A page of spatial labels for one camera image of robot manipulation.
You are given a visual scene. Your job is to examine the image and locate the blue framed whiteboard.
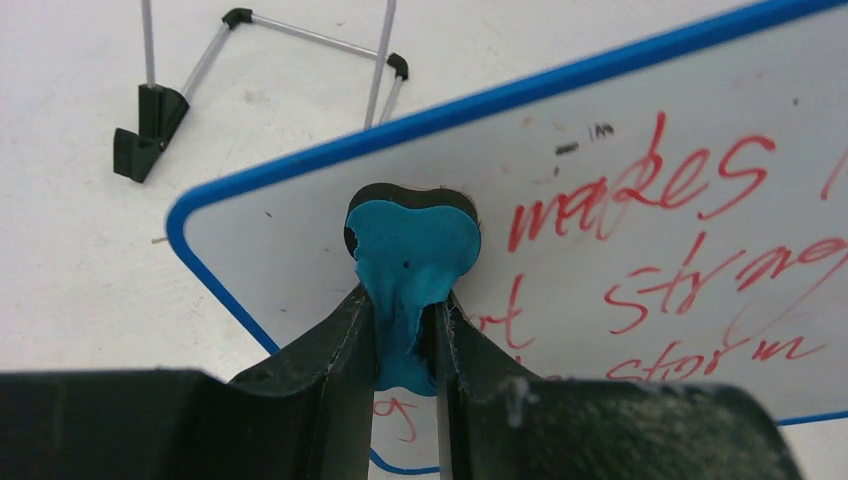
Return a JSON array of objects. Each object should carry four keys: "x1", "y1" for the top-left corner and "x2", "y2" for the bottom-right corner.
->
[{"x1": 165, "y1": 0, "x2": 848, "y2": 477}]

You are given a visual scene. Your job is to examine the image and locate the wire whiteboard stand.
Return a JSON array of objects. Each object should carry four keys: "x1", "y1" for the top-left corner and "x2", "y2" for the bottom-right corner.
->
[{"x1": 111, "y1": 1, "x2": 410, "y2": 184}]

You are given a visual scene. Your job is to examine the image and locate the teal whiteboard eraser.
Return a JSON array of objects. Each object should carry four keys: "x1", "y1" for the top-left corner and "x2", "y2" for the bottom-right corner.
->
[{"x1": 344, "y1": 182, "x2": 482, "y2": 397}]

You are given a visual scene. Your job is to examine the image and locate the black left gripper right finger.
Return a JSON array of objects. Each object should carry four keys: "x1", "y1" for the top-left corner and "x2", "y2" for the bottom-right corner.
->
[{"x1": 433, "y1": 297, "x2": 801, "y2": 479}]

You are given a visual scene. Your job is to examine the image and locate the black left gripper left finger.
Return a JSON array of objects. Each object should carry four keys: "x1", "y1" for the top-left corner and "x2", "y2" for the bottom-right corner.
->
[{"x1": 1, "y1": 287, "x2": 376, "y2": 479}]

